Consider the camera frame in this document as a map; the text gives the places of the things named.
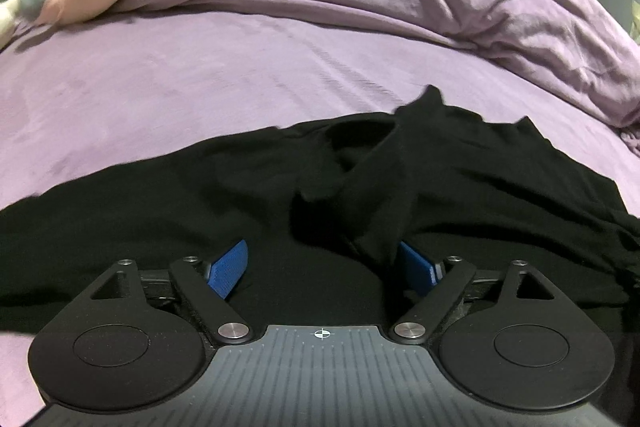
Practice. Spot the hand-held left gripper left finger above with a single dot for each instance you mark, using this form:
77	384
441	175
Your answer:
229	268

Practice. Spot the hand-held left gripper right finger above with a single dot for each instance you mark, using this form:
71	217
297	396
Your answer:
415	268

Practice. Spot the black garment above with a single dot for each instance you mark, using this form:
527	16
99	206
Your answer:
200	187

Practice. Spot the beige paper bag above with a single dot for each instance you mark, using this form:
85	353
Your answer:
636	23

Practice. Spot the purple bed sheet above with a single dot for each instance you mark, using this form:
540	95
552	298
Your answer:
200	72

